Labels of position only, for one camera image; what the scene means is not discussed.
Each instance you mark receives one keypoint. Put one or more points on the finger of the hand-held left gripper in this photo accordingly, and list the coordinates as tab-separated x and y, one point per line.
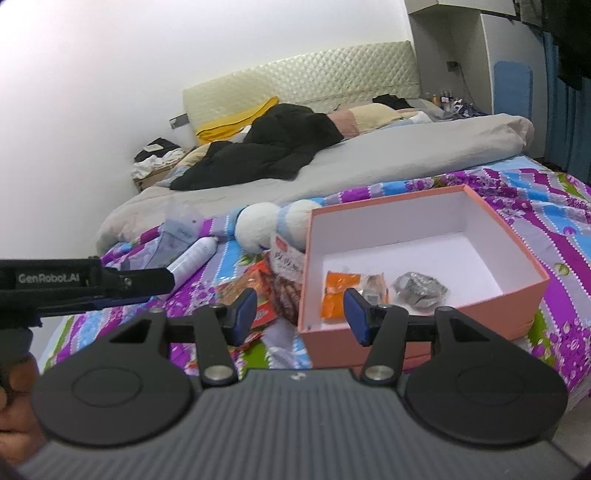
150	279
120	302

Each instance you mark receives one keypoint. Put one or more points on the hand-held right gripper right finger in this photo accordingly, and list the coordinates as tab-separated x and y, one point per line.
354	318

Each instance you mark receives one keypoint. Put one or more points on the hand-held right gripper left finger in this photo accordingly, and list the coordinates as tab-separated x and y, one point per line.
247	314

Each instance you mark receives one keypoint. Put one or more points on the orange snack packet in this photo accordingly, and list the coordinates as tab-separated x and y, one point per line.
334	295

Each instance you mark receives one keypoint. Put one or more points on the red snack packet white label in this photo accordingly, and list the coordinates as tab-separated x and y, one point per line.
231	286

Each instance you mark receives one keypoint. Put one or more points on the pink cardboard box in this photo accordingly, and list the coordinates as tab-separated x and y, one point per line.
332	348

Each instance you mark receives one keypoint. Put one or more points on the white snack packet red top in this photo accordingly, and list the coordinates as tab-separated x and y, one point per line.
286	277

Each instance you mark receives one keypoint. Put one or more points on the silver foil snack packet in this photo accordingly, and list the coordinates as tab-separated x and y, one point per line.
418	288

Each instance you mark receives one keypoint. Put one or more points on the person's left hand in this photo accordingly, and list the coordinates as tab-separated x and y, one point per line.
18	406

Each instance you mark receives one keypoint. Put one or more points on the white spray can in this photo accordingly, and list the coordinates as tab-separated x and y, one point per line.
194	258

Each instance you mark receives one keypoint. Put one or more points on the clear plastic bag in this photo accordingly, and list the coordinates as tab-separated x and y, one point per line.
175	230

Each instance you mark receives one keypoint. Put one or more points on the white and blue plush toy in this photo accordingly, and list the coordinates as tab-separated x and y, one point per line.
254	228

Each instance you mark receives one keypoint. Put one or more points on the wooden nightstand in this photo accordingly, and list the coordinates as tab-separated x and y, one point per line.
150	182

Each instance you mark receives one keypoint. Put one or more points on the pile of clothes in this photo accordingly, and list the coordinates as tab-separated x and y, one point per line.
152	159

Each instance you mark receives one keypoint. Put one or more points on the beige cloth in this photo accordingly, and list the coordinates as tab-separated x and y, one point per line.
198	157

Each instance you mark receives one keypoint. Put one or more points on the grey blanket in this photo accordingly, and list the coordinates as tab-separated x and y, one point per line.
369	161

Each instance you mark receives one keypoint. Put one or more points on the black clothing heap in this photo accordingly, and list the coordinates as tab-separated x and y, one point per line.
268	147

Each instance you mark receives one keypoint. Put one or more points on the yellow pillow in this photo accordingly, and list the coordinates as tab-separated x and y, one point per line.
221	124

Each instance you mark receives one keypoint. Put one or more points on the pink pillow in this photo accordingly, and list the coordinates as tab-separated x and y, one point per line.
369	115

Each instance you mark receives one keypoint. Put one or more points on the small black cloth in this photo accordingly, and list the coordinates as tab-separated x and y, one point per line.
392	101

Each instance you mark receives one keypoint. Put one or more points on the purple floral printed bedsheet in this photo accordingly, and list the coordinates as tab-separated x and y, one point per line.
554	221

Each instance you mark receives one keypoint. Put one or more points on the group of small bottles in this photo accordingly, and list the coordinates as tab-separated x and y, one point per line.
445	100

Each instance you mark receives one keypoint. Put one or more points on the blue printed cloth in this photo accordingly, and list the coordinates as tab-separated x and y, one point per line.
471	110

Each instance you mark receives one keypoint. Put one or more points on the quilted cream headboard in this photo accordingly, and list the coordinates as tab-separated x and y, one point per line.
323	74

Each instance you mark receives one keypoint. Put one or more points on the blue pad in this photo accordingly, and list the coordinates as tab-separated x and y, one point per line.
512	87

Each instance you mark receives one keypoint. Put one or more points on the blue curtain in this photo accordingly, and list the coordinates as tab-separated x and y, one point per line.
568	134

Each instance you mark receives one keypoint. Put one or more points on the white cabinet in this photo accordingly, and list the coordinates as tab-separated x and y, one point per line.
461	41

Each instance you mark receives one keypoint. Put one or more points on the dark hanging garment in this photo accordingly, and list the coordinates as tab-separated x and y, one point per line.
568	41

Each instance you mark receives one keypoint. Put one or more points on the grey wall socket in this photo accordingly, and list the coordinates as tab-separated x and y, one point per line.
179	122

